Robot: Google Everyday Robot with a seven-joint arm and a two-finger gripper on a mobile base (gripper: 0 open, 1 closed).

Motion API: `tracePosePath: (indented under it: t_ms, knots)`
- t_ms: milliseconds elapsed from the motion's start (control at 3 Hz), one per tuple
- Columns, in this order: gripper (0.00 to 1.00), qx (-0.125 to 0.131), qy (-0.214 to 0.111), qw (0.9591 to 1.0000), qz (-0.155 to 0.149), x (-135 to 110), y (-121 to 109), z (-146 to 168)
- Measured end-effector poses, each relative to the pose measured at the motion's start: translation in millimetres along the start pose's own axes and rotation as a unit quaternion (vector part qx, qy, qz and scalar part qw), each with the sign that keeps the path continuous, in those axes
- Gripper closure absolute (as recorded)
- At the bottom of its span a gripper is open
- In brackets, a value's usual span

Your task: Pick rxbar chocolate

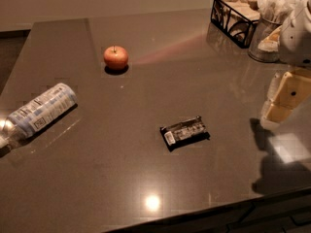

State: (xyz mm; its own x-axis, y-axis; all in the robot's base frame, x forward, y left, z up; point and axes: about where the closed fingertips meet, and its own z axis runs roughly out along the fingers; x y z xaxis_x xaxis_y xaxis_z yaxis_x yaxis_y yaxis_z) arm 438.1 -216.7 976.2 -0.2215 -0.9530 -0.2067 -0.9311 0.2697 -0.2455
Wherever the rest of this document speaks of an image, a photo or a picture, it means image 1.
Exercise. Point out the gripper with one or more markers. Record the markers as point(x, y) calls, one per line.
point(296, 39)

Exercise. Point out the red apple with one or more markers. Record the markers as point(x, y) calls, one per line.
point(115, 57)

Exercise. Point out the metal cup with packets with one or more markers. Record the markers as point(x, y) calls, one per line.
point(265, 41)

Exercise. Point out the black rxbar chocolate bar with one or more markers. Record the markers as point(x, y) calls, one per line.
point(184, 133)

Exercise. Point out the clear plastic water bottle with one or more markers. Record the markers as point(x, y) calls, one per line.
point(34, 116)

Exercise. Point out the black wire napkin holder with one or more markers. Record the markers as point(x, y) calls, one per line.
point(238, 19)

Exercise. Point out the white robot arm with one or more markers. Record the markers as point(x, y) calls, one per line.
point(295, 42)

